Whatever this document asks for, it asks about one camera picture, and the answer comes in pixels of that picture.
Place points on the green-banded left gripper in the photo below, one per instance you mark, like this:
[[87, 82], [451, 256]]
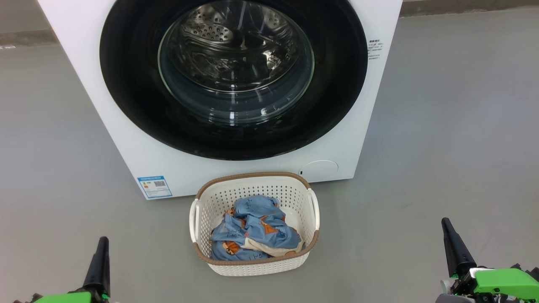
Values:
[[63, 298]]

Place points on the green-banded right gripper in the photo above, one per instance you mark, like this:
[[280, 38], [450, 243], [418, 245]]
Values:
[[501, 282]]

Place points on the blue garment with orange patches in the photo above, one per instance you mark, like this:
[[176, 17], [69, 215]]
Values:
[[254, 206]]

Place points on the black round glass washer door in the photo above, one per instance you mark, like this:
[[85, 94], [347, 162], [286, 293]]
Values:
[[337, 84]]

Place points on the white front-load washing machine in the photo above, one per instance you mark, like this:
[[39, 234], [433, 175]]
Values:
[[126, 160]]

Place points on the stainless steel washer drum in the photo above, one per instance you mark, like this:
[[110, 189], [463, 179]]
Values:
[[219, 38]]

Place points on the blue energy label sticker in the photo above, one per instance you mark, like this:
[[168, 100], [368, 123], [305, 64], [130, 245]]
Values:
[[154, 187]]

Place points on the round white filter cover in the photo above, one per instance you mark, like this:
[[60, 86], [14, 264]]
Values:
[[318, 170]]

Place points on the cream basket with brown rim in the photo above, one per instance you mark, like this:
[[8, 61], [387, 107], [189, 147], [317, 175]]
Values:
[[252, 187]]

